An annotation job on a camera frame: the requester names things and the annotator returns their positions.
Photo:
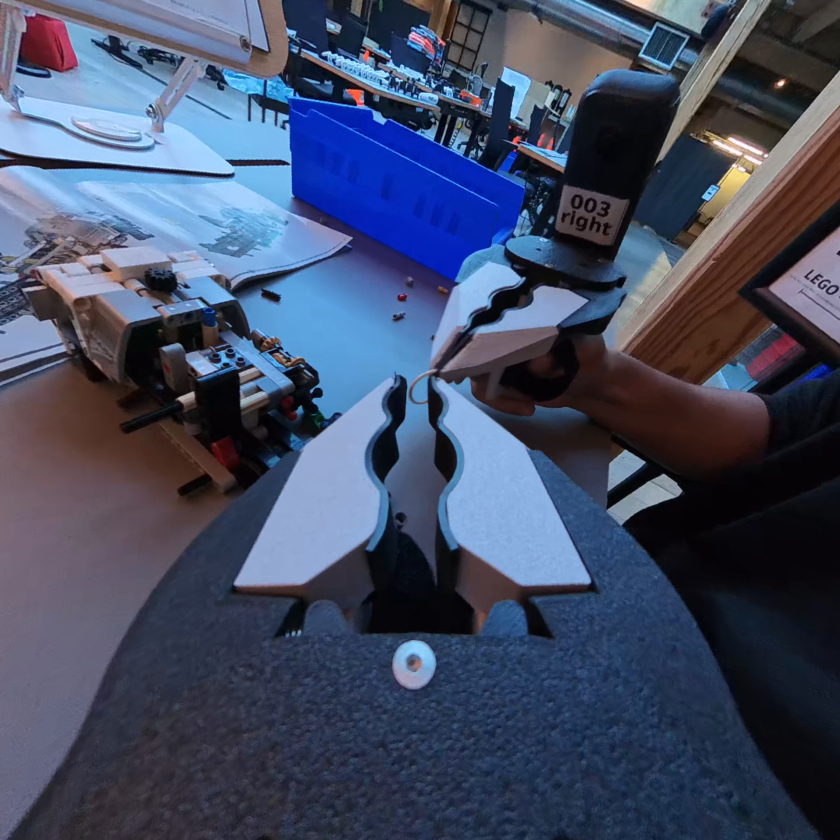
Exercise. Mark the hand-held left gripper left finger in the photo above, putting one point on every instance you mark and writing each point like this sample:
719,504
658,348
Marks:
308,518

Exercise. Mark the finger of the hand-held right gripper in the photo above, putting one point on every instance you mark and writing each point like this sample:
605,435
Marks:
469,298
505,351

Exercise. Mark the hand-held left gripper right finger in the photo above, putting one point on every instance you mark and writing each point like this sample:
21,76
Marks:
512,518

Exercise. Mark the tan rubber band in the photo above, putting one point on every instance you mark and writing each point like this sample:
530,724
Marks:
410,392

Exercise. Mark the grey white lego vehicle model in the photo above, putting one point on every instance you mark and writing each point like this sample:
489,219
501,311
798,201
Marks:
131,315

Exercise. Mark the person's right forearm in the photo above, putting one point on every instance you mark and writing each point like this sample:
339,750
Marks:
689,420

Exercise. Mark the lego instruction booklet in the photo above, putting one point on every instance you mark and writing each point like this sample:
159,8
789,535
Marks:
164,210

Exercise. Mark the person's right hand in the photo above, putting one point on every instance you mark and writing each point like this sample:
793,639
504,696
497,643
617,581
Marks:
594,380

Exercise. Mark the black partition panel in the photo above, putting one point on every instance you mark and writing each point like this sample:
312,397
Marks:
682,190

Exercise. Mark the slanted wooden beam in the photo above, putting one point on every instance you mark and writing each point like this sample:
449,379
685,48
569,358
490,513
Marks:
722,52

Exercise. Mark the blue plastic bin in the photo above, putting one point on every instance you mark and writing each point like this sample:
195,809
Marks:
394,184

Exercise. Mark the black framed sign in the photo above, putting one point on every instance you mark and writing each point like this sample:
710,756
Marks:
807,289

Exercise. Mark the cluttered wooden workbench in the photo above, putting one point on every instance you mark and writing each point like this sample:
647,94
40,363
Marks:
367,82

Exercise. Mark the white tablet stand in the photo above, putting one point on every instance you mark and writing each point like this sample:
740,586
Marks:
131,148

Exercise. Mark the red bag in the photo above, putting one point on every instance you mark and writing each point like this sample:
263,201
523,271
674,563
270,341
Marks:
49,43

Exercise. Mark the wall air vent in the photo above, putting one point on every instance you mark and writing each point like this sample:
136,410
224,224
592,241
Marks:
664,46

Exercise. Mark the metal ventilation duct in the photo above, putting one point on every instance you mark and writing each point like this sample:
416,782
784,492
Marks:
590,19

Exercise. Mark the wooden post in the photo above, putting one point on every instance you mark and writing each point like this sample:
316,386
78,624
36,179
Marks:
722,262

